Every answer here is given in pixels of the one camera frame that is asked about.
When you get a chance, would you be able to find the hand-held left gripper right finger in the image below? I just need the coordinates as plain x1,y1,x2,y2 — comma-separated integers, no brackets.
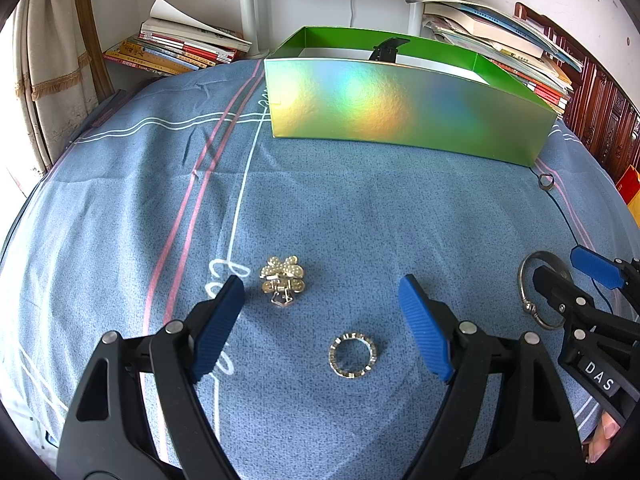
397,274,586,480

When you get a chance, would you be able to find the brown wooden post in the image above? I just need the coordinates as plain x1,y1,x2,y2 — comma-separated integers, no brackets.
75,0,115,102

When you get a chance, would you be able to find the silver metal bangle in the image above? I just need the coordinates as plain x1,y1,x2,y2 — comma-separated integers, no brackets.
518,250,576,331

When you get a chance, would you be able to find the stack of colourful thin books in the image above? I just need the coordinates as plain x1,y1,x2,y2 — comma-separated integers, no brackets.
103,0,253,77

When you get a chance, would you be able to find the gold flower brooch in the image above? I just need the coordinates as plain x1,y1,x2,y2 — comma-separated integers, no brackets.
259,254,307,309

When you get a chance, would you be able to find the blue plaid bedsheet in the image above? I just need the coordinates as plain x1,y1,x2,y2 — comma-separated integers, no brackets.
0,52,640,480

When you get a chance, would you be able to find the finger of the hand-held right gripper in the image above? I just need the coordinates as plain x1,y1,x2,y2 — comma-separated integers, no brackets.
531,265,632,342
570,245,640,291

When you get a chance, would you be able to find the person's right hand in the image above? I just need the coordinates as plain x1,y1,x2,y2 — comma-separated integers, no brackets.
587,405,624,464

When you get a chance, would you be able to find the shiny green cardboard box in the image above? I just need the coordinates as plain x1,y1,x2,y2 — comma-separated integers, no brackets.
263,25,559,169

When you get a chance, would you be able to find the pile of books and papers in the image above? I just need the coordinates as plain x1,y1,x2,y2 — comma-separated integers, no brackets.
402,0,586,117

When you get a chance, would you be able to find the silver rhinestone bracelet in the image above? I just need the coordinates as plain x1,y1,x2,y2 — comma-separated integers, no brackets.
328,331,379,380

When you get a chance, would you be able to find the carved wooden headboard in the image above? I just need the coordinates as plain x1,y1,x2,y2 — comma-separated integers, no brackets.
515,2,640,177

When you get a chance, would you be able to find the red and yellow box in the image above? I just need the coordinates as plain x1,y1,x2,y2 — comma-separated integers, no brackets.
614,164,640,206

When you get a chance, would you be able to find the beige curtain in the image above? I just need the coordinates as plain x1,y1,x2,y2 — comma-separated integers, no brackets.
0,0,99,172

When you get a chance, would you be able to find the black hair clip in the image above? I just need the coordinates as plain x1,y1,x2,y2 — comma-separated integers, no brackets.
369,36,411,65

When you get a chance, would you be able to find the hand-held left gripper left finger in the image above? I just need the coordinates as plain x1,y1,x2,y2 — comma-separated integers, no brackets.
56,275,246,480

